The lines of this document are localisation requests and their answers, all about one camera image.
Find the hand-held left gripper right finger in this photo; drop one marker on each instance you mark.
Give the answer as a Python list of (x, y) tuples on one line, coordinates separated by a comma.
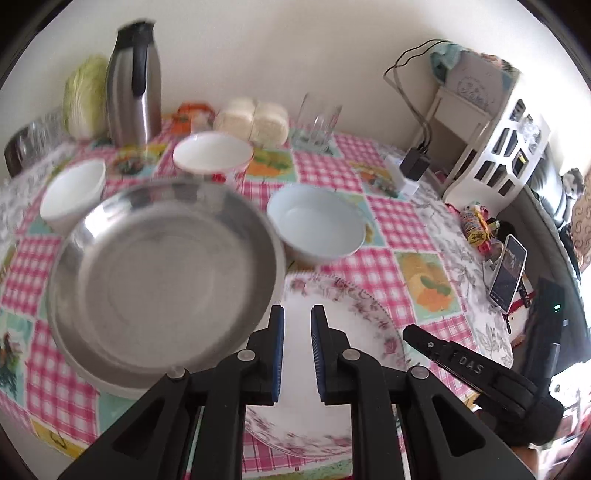
[(317, 350)]

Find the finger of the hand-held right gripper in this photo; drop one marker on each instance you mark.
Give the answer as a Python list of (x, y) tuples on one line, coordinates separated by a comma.
[(461, 364)]

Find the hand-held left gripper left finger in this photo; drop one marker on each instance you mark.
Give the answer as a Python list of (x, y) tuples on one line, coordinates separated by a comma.
[(277, 350)]

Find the floral rimmed white plate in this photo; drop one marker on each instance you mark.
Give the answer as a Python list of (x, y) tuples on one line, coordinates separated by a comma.
[(360, 314)]

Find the pale blue white bowl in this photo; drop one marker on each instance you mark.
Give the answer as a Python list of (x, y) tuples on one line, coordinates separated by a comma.
[(318, 221)]

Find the large stainless steel basin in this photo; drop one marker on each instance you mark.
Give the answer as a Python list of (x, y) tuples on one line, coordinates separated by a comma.
[(161, 286)]

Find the white bowl red pattern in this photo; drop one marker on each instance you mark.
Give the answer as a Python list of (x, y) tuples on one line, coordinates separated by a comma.
[(212, 152)]

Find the small plain white bowl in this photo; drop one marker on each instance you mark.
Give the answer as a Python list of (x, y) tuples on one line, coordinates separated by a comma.
[(74, 184)]

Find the smartphone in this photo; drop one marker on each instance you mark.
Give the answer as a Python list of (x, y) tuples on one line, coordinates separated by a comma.
[(508, 272)]

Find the yellow pink snack packet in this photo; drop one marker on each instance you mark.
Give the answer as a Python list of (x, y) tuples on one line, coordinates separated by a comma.
[(475, 226)]

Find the pink checkered tablecloth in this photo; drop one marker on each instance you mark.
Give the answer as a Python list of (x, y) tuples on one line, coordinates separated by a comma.
[(323, 170)]

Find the brown patterned cushion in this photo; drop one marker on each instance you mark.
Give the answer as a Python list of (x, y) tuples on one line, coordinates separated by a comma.
[(582, 226)]

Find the small white box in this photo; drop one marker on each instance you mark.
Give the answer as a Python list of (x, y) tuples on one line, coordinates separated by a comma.
[(401, 184)]

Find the black leather sofa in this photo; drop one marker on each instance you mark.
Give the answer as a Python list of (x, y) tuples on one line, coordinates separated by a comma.
[(549, 180)]

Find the black power adapter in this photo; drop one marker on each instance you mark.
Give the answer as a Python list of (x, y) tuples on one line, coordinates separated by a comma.
[(414, 164)]

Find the clear glass mug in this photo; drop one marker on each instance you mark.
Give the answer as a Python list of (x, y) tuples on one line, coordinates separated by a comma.
[(328, 127)]

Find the white lattice cabinet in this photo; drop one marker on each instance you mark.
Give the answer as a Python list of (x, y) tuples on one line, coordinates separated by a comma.
[(480, 138)]

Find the bag of steamed buns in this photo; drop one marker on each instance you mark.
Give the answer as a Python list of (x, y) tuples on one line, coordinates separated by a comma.
[(251, 121)]

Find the tall clear glass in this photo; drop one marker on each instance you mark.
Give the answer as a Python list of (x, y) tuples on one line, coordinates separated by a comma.
[(307, 115)]

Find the white printed box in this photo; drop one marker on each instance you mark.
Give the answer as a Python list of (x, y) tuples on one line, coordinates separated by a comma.
[(475, 83)]

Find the stainless steel thermos jug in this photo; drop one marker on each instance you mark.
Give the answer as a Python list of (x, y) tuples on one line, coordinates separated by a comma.
[(134, 106)]

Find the teal cloth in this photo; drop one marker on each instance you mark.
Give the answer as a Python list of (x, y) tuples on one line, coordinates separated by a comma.
[(443, 57)]

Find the clear drinking glass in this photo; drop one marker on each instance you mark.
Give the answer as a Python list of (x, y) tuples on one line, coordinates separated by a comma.
[(41, 131), (57, 122)]

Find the napa cabbage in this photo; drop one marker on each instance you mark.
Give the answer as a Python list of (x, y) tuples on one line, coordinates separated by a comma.
[(85, 97)]

